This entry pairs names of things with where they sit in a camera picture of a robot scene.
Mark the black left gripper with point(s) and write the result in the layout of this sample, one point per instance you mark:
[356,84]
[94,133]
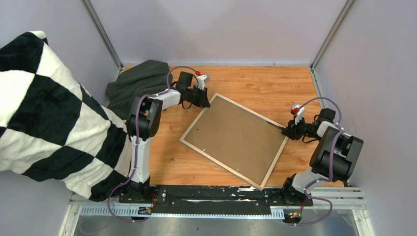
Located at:
[203,101]

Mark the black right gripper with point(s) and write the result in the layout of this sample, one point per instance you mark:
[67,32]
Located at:
[291,130]

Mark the wooden photo frame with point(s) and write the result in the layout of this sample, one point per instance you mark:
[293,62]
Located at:
[237,139]

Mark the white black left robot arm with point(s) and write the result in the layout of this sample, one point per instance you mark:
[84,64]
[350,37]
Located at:
[144,123]

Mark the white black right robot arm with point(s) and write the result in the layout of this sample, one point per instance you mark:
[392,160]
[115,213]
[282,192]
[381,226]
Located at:
[334,158]

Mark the dark grey cloth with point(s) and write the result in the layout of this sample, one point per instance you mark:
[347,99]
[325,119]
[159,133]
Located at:
[148,77]

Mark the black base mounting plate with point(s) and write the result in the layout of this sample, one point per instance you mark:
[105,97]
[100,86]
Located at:
[203,199]

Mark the black white checkered blanket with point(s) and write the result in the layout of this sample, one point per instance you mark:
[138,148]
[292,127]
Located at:
[51,127]

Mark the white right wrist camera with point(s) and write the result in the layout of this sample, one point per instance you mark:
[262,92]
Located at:
[297,111]

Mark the left aluminium corner post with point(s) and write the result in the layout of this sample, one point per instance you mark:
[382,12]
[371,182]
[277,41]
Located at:
[88,6]

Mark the aluminium corner post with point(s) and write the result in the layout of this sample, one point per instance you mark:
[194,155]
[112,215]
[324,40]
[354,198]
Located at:
[332,32]
[88,6]

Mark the right aluminium corner post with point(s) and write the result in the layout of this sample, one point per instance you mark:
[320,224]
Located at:
[332,32]

